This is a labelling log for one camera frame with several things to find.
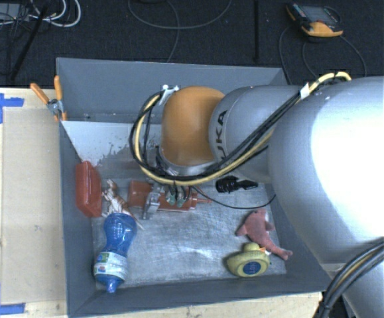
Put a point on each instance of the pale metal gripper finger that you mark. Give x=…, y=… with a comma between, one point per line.
x=147, y=212
x=154, y=200

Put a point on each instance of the pale flat board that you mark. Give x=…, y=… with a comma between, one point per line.
x=29, y=204

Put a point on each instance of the blue plastic bottle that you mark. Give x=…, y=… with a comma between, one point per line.
x=116, y=247

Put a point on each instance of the brown and white toy dinosaur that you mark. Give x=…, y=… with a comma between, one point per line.
x=116, y=202

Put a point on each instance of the pink plush toy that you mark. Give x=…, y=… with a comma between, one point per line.
x=259, y=232

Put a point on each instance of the red-brown flat block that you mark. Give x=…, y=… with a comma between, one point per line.
x=88, y=190

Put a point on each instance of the yellow rubber duck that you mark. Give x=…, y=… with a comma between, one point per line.
x=248, y=264

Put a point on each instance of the red-brown spray bottle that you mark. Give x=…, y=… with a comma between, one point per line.
x=138, y=194

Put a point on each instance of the grey metal bin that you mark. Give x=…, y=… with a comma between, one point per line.
x=185, y=243

